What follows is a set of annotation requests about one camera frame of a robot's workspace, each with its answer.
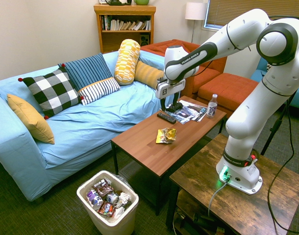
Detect business magazine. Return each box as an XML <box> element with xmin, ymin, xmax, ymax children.
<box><xmin>175</xmin><ymin>107</ymin><xmax>204</xmax><ymax>125</ymax></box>

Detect white trash bin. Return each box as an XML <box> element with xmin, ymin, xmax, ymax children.
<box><xmin>76</xmin><ymin>170</ymin><xmax>140</xmax><ymax>235</ymax></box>

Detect blue striped pillow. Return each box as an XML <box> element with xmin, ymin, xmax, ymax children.
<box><xmin>58</xmin><ymin>52</ymin><xmax>113</xmax><ymax>92</ymax></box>

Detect light blue sofa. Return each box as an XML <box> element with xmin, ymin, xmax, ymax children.
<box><xmin>0</xmin><ymin>50</ymin><xmax>187</xmax><ymax>203</ymax></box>

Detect wooden coffee table black legs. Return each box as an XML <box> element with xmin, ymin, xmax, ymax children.
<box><xmin>111</xmin><ymin>95</ymin><xmax>227</xmax><ymax>216</ymax></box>

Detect plain mustard yellow pillow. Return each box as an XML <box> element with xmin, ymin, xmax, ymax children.
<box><xmin>6</xmin><ymin>94</ymin><xmax>55</xmax><ymax>145</ymax></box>

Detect floor vent grille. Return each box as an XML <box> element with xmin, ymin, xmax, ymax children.
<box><xmin>119</xmin><ymin>160</ymin><xmax>145</xmax><ymax>182</ymax></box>

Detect white navy striped pillow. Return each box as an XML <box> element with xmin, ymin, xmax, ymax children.
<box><xmin>77</xmin><ymin>77</ymin><xmax>121</xmax><ymax>106</ymax></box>

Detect black tripod stand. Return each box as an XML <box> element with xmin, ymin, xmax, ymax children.
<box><xmin>260</xmin><ymin>93</ymin><xmax>297</xmax><ymax>156</ymax></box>

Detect orange armchair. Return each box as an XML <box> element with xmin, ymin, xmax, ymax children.
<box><xmin>140</xmin><ymin>39</ymin><xmax>227</xmax><ymax>100</ymax></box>

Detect window blinds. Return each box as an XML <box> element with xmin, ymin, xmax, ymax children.
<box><xmin>204</xmin><ymin>0</ymin><xmax>299</xmax><ymax>31</ymax></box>

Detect yellow white patterned bolster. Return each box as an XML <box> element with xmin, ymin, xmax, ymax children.
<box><xmin>114</xmin><ymin>39</ymin><xmax>141</xmax><ymax>86</ymax></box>

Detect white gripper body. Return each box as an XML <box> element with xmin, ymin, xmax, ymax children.
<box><xmin>155</xmin><ymin>77</ymin><xmax>186</xmax><ymax>100</ymax></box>

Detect snowy cover magazine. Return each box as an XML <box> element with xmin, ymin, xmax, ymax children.
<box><xmin>160</xmin><ymin>99</ymin><xmax>201</xmax><ymax>123</ymax></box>

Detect black object on bookshelf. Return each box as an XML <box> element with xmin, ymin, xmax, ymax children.
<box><xmin>104</xmin><ymin>0</ymin><xmax>132</xmax><ymax>6</ymax></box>

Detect grey base cable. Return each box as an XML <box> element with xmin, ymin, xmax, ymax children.
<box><xmin>207</xmin><ymin>181</ymin><xmax>228</xmax><ymax>217</ymax></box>

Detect crumpled white paper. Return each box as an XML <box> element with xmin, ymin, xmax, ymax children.
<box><xmin>117</xmin><ymin>192</ymin><xmax>132</xmax><ymax>209</ymax></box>

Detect white shade floor lamp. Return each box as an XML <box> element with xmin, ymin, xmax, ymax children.
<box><xmin>185</xmin><ymin>2</ymin><xmax>208</xmax><ymax>44</ymax></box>

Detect crushed silver can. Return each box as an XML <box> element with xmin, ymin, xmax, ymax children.
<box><xmin>105</xmin><ymin>192</ymin><xmax>120</xmax><ymax>205</ymax></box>

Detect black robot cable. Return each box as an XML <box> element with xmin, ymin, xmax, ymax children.
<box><xmin>267</xmin><ymin>16</ymin><xmax>299</xmax><ymax>233</ymax></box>

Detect rustic dark wood table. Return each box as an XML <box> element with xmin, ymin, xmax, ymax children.
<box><xmin>165</xmin><ymin>133</ymin><xmax>299</xmax><ymax>235</ymax></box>

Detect yellow chip bag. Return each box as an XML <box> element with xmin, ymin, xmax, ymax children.
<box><xmin>155</xmin><ymin>127</ymin><xmax>177</xmax><ymax>144</ymax></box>

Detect mustard striped pillow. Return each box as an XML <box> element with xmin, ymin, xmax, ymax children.
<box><xmin>134</xmin><ymin>60</ymin><xmax>165</xmax><ymax>90</ymax></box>

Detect orange ottoman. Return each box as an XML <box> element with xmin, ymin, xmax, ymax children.
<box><xmin>196</xmin><ymin>72</ymin><xmax>259</xmax><ymax>118</ymax></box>

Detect black tv remote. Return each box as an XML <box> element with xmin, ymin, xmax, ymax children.
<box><xmin>156</xmin><ymin>112</ymin><xmax>177</xmax><ymax>124</ymax></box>

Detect row of books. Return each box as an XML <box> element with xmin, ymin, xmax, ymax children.
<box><xmin>101</xmin><ymin>15</ymin><xmax>151</xmax><ymax>31</ymax></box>

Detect purple label empty bottle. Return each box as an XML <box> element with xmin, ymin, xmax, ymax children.
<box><xmin>87</xmin><ymin>189</ymin><xmax>104</xmax><ymax>210</ymax></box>

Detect white edged magazine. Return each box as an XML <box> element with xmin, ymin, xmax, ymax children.
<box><xmin>192</xmin><ymin>105</ymin><xmax>208</xmax><ymax>122</ymax></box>

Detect brown chocolate wrapper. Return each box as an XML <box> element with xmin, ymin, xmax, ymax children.
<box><xmin>93</xmin><ymin>179</ymin><xmax>114</xmax><ymax>198</ymax></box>

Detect wooden bookshelf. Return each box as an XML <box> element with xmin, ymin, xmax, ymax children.
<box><xmin>93</xmin><ymin>4</ymin><xmax>157</xmax><ymax>54</ymax></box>

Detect black white checkered pillow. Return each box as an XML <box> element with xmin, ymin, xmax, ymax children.
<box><xmin>18</xmin><ymin>64</ymin><xmax>84</xmax><ymax>120</ymax></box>

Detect small black speaker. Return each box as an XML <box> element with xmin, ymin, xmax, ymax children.
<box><xmin>139</xmin><ymin>34</ymin><xmax>150</xmax><ymax>47</ymax></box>

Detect clear plastic water bottle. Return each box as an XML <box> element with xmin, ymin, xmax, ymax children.
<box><xmin>206</xmin><ymin>94</ymin><xmax>219</xmax><ymax>119</ymax></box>

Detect red snack wrapper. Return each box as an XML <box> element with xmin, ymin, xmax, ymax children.
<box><xmin>98</xmin><ymin>201</ymin><xmax>115</xmax><ymax>217</ymax></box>

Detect black game controller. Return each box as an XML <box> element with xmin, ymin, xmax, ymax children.
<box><xmin>165</xmin><ymin>102</ymin><xmax>183</xmax><ymax>113</ymax></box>

